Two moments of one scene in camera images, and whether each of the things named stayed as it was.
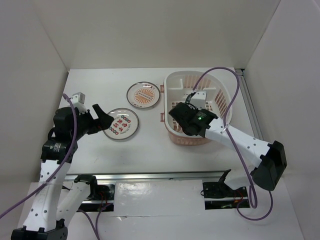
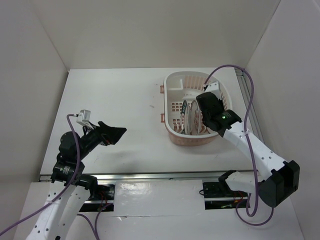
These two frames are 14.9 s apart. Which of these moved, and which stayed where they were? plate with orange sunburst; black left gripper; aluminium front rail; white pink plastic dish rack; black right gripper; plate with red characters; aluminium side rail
Moved: black left gripper; black right gripper; plate with orange sunburst; plate with red characters
Stayed: aluminium side rail; white pink plastic dish rack; aluminium front rail
